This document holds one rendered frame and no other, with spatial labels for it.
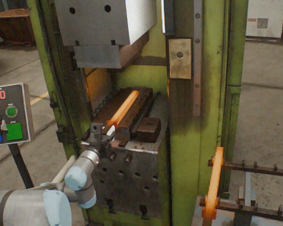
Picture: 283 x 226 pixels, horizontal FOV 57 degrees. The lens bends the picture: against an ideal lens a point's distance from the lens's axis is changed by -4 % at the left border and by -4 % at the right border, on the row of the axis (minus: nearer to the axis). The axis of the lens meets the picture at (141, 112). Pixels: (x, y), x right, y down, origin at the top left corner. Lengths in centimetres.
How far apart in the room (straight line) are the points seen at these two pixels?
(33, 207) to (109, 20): 70
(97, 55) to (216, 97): 54
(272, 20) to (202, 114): 516
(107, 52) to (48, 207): 66
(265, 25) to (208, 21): 523
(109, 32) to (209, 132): 65
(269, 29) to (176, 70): 527
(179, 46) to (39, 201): 78
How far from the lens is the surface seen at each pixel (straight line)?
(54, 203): 65
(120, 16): 103
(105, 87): 158
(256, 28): 635
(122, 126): 122
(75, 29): 113
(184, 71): 116
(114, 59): 109
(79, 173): 97
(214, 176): 101
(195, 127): 130
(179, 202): 166
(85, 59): 115
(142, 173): 128
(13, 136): 136
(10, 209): 69
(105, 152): 112
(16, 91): 137
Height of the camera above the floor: 164
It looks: 29 degrees down
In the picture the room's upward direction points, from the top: 5 degrees counter-clockwise
